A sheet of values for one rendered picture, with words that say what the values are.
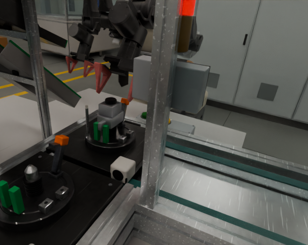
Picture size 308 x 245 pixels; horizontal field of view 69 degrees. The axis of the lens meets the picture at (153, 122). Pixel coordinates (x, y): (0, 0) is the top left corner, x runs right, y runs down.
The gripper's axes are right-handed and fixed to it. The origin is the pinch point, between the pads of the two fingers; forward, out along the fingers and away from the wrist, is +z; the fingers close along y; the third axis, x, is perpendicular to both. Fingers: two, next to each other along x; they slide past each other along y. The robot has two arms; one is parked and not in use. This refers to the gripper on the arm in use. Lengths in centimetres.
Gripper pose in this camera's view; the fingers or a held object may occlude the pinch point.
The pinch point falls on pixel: (114, 94)
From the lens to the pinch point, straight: 61.4
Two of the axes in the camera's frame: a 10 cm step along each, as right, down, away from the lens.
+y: 9.1, 2.6, -3.2
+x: 2.7, 2.2, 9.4
